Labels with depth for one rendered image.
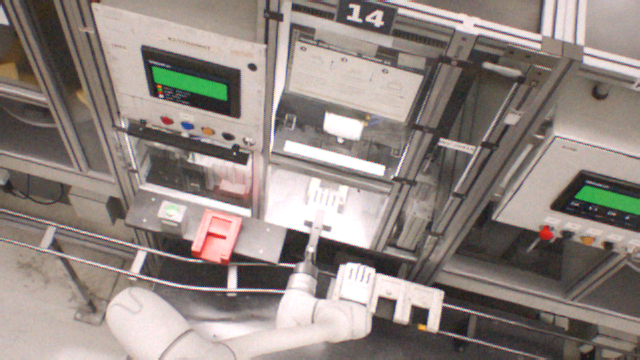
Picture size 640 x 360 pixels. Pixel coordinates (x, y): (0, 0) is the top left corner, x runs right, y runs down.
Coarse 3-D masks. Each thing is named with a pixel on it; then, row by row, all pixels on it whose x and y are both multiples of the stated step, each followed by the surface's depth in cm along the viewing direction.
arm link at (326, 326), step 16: (320, 304) 205; (336, 304) 201; (352, 304) 202; (320, 320) 197; (336, 320) 196; (352, 320) 198; (368, 320) 200; (240, 336) 177; (256, 336) 179; (272, 336) 181; (288, 336) 183; (304, 336) 186; (320, 336) 189; (336, 336) 196; (352, 336) 200; (240, 352) 169; (256, 352) 178
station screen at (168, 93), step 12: (180, 72) 169; (192, 72) 168; (156, 84) 176; (228, 84) 169; (156, 96) 181; (168, 96) 180; (180, 96) 178; (192, 96) 177; (204, 96) 176; (228, 96) 173; (204, 108) 181; (216, 108) 179; (228, 108) 178
